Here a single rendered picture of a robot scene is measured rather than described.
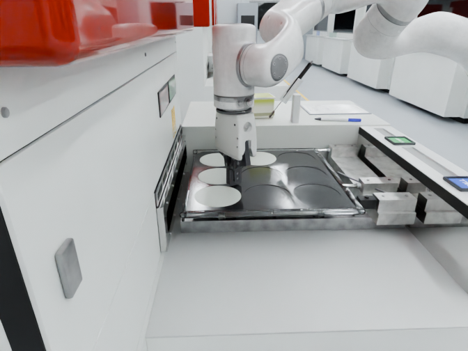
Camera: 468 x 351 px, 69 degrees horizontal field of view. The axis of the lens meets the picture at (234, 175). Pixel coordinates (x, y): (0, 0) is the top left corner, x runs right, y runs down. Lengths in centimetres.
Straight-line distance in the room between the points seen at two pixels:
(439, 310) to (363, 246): 18
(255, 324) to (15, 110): 45
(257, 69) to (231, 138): 16
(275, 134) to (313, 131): 12
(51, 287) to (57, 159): 9
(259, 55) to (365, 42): 43
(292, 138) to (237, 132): 38
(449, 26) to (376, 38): 17
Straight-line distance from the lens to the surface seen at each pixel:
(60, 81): 29
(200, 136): 102
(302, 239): 75
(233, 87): 68
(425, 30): 104
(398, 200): 78
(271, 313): 59
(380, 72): 737
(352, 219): 80
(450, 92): 545
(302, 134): 105
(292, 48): 67
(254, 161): 92
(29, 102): 25
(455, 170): 84
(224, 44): 67
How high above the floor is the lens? 124
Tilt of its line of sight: 24 degrees down
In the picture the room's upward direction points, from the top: straight up
